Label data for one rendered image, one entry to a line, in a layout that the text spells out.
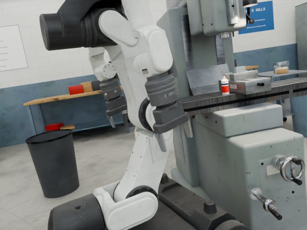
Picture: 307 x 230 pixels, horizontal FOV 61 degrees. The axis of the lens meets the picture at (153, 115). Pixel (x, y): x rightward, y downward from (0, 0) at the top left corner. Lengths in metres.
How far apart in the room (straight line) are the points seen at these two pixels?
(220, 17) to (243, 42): 4.92
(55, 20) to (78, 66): 4.86
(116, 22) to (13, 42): 5.19
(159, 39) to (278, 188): 1.00
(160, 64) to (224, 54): 1.37
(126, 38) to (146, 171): 0.49
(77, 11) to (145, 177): 0.63
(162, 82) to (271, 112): 0.90
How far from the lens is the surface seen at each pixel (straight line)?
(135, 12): 0.74
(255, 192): 1.33
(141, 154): 1.00
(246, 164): 1.32
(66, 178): 2.94
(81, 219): 0.97
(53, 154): 2.82
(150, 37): 0.71
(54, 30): 0.88
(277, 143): 1.37
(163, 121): 0.75
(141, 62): 0.76
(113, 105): 1.21
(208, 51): 2.01
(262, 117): 1.50
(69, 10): 0.90
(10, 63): 6.04
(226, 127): 1.41
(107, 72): 1.15
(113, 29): 0.90
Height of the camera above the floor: 1.18
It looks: 11 degrees down
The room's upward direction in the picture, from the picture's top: 9 degrees counter-clockwise
